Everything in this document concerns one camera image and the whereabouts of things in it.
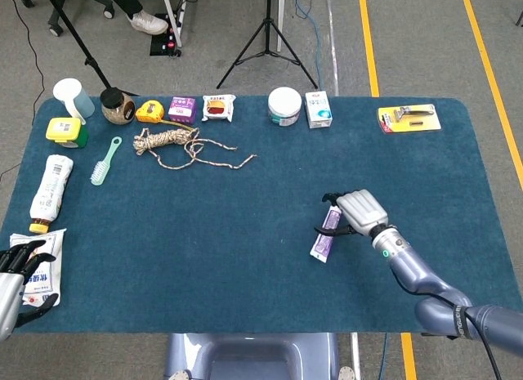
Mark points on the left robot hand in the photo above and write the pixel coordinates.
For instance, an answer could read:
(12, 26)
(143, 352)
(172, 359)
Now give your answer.
(8, 298)

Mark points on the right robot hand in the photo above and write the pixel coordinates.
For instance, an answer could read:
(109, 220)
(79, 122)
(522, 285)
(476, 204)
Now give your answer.
(361, 210)

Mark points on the purple white toothpaste tube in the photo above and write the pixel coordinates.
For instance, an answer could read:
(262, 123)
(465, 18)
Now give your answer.
(323, 245)

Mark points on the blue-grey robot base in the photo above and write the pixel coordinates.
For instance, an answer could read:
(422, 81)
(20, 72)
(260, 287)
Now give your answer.
(253, 355)

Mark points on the white squeeze bottle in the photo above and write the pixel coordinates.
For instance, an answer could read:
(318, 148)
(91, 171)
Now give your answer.
(51, 192)

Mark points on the white bag with blue print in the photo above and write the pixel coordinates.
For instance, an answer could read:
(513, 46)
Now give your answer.
(47, 274)

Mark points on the razor on yellow card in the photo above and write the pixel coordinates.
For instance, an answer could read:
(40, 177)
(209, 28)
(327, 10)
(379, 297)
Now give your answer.
(408, 120)

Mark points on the white blue carton box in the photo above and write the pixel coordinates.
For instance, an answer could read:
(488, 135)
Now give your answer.
(318, 110)

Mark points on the clear jar with white lid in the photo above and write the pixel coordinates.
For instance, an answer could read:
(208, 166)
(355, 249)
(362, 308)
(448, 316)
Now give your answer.
(284, 104)

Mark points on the blue table mat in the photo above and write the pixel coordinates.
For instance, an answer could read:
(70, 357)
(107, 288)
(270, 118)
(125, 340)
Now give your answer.
(224, 233)

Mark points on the light green brush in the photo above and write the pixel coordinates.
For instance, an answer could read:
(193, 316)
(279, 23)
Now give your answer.
(100, 171)

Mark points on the white red snack packet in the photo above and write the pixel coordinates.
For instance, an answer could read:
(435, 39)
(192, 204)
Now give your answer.
(218, 108)

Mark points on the green box with yellow lid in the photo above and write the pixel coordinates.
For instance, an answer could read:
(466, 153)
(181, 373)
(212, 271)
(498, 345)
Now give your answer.
(63, 130)

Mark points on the black tripod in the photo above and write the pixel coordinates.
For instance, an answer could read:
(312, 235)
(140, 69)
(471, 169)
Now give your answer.
(268, 28)

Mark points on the purple carton box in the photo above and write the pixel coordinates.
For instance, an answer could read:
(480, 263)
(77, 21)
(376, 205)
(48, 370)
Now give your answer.
(182, 110)

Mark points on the white desk leg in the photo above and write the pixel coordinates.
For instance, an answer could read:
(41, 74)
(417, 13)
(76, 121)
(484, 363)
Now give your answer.
(281, 20)
(171, 16)

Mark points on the white light-blue pitcher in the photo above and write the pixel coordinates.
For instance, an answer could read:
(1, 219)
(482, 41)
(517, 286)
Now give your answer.
(71, 96)

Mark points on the grain jar with black lid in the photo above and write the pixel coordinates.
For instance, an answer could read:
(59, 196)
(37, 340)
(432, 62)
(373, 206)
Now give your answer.
(116, 108)

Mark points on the yellow tape measure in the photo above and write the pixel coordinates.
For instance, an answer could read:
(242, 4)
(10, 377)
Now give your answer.
(149, 112)

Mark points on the black slanted stand pole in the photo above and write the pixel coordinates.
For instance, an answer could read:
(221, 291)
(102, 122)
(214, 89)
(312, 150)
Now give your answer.
(88, 61)

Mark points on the black power strip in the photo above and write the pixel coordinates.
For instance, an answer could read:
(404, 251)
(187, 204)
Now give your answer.
(165, 43)

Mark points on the seated person in black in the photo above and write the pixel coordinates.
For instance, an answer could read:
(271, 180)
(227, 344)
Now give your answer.
(147, 22)

